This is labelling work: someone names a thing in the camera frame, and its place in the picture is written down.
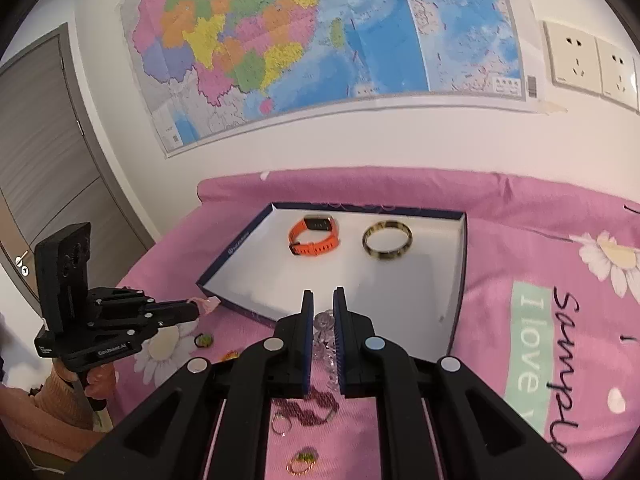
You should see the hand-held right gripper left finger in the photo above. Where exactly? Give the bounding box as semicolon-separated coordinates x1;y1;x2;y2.
65;289;315;480

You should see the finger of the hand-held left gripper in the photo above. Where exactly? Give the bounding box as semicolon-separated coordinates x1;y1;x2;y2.
89;308;200;349
91;287;200;313

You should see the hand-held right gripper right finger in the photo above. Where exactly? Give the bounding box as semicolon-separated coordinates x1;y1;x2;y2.
333;286;583;480

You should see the clear crystal bracelet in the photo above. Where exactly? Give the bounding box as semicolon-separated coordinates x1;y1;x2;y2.
312;310;342;397

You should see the pink charm hair tie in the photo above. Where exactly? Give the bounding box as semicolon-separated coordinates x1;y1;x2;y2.
187;295;221;317

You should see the white box with blue rim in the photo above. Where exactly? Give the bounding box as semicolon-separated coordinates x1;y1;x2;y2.
196;202;469;359

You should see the purple beaded bracelet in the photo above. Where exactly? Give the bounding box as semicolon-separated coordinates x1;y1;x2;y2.
272;390;341;427

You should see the green bead ring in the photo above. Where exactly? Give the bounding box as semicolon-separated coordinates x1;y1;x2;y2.
286;447;319;476

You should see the person's left forearm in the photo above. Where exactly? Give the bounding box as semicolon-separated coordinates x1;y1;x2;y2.
0;360;108;466

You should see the person's left hand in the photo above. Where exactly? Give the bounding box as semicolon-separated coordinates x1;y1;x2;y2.
85;364;119;402

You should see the orange smartwatch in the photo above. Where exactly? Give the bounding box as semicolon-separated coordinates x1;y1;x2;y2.
288;214;342;257

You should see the tortoiseshell bangle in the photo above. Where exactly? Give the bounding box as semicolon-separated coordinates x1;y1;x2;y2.
361;220;414;264

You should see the grey door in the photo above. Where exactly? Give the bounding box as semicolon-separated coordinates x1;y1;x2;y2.
0;24;157;311

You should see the pink printed blanket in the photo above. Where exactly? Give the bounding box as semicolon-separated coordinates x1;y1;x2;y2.
107;167;640;480

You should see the colourful wall map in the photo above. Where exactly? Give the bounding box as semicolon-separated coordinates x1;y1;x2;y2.
120;0;543;159

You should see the white wall socket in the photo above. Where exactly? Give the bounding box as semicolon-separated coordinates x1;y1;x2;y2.
543;20;604;96
597;37;640;109

